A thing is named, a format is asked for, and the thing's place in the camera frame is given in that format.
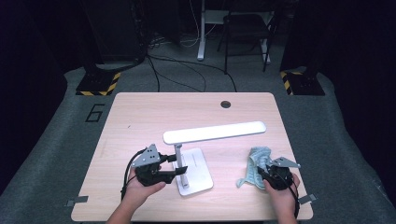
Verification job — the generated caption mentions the grey tape strip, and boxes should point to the grey tape strip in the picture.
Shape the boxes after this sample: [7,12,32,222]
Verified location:
[64,195,90,207]
[297,193,318,205]

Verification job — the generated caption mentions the person's left hand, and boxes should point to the person's left hand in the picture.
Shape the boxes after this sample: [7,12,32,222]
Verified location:
[122,167,167,208]

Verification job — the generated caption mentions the white desk frame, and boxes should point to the white desk frame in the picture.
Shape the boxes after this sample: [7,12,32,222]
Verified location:
[196,0,276,64]

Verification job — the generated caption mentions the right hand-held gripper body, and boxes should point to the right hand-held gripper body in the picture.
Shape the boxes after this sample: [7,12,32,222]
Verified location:
[262,156,302,191]

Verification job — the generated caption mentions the person's right hand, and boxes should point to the person's right hand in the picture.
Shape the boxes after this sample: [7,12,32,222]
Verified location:
[263,172,301,216]

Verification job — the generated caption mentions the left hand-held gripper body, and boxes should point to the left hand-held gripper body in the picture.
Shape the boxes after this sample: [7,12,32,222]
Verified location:
[130,143,177,188]

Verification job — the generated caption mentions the white cable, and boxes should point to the white cable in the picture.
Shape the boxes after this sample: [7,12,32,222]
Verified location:
[180,0,219,49]

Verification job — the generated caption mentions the right hand-held gripper black cable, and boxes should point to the right hand-held gripper black cable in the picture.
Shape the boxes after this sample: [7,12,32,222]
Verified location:
[288,176,301,218]

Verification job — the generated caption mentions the black stand base yellow stripes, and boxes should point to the black stand base yellow stripes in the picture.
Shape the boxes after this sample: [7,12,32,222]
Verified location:
[279,70,326,96]
[75,63,121,97]

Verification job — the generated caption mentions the left hand-held gripper black cable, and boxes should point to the left hand-held gripper black cable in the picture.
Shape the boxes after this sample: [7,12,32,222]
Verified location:
[120,148,148,202]

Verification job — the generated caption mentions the white desk lamp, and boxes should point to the white desk lamp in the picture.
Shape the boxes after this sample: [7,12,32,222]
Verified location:
[163,120,267,197]

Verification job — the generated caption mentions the dark curtain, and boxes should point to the dark curtain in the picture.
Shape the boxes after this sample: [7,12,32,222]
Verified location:
[0,0,94,190]
[278,0,396,200]

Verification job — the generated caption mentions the blue striped cloth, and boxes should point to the blue striped cloth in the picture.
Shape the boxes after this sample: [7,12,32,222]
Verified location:
[235,146,273,190]

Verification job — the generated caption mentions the black floor cable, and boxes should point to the black floor cable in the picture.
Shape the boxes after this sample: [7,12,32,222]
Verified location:
[146,55,162,93]
[148,55,237,93]
[152,59,207,93]

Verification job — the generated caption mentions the hand-held gripper black cable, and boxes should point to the hand-held gripper black cable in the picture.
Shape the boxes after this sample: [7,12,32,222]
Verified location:
[288,176,301,218]
[120,148,148,202]

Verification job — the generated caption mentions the black chair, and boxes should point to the black chair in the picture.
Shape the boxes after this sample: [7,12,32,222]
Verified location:
[217,12,278,75]

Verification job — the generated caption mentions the dark cabinet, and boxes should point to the dark cabinet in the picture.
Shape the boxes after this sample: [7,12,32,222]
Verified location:
[81,0,148,63]

